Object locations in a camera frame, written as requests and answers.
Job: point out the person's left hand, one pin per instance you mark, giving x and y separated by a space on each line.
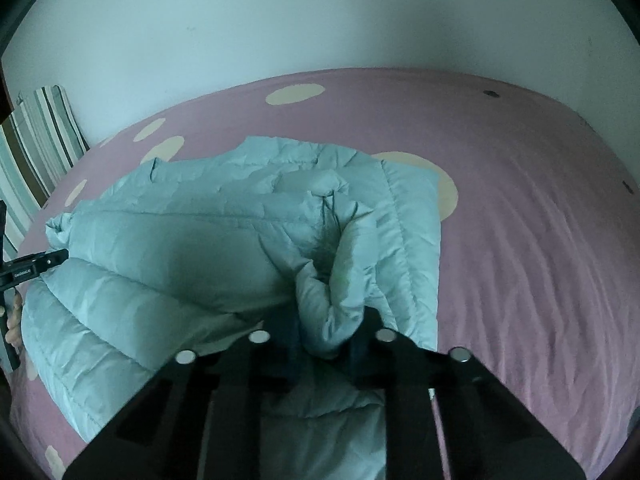
15 322

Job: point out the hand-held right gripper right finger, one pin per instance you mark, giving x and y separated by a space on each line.
367 355

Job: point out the bed with pink dotted sheet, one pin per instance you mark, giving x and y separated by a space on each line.
525 235

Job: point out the light green quilted puffer jacket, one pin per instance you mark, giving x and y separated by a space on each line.
175 260

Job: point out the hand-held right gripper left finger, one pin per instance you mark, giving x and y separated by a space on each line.
280 355

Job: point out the striped fabric headboard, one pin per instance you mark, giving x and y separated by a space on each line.
35 160

